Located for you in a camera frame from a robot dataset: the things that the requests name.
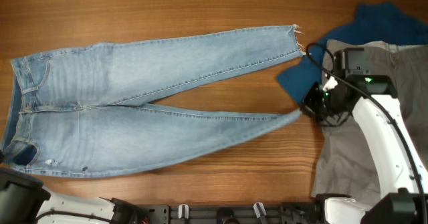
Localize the light blue denim jeans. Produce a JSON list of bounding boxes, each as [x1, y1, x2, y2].
[[1, 25, 302, 178]]

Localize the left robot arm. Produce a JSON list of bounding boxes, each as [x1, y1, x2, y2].
[[1, 168, 149, 224]]

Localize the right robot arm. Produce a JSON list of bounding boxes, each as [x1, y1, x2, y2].
[[300, 47, 427, 223]]

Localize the grey shorts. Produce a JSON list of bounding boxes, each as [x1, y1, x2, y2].
[[312, 41, 427, 205]]

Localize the dark blue t-shirt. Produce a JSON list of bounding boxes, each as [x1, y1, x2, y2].
[[277, 2, 427, 103]]

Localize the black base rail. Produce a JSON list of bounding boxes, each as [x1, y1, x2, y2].
[[140, 203, 323, 224]]

